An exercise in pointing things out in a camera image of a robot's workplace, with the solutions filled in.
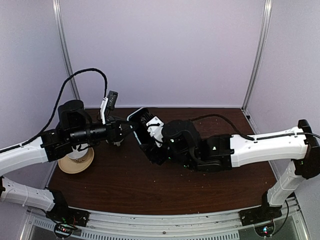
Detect front aluminium rail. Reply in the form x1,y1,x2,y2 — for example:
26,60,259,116
21,197,310,240

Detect aluminium post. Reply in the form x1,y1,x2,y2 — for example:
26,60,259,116
51,0,81,101
241,0,273,113

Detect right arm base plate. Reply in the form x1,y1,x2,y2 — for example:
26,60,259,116
238,206,282,226

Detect cream ribbed mug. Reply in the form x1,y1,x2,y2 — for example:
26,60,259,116
106,139,124,147

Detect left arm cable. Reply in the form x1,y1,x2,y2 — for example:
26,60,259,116
19,67,109,146

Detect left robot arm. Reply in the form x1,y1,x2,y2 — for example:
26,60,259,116
0,100,138,222

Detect beige saucer plate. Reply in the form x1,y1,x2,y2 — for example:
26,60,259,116
58,148,95,174

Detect left aluminium post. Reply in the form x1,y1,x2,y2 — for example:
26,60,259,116
51,0,81,101

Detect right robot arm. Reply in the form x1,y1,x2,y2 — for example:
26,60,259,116
135,117,320,221

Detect white ceramic bowl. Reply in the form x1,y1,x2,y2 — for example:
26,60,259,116
67,149,88,163

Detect right aluminium post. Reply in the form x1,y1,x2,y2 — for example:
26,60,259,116
241,0,273,113

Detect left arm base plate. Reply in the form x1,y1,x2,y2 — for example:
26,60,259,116
45,207,90,227

